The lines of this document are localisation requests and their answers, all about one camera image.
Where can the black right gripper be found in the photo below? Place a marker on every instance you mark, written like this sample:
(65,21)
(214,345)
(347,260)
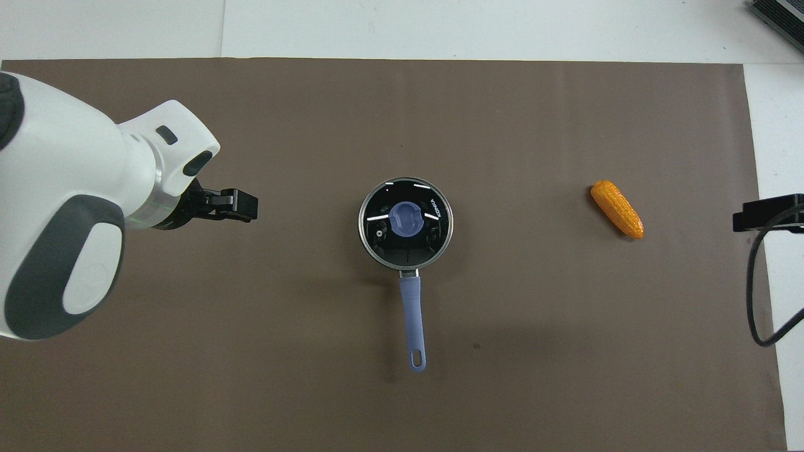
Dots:
(754,216)

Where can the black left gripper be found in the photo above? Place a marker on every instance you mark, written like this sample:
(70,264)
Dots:
(235,204)

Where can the orange toy corn cob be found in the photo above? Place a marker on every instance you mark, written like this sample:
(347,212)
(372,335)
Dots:
(617,208)

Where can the glass lid with blue knob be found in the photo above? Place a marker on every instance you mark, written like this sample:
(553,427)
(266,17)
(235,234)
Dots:
(406,218)

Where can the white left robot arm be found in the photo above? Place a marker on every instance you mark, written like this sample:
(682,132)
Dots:
(63,188)

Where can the black ribbed device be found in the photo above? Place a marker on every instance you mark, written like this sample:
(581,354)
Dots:
(782,16)

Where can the brown table mat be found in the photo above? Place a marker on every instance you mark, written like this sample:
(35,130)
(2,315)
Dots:
(502,345)

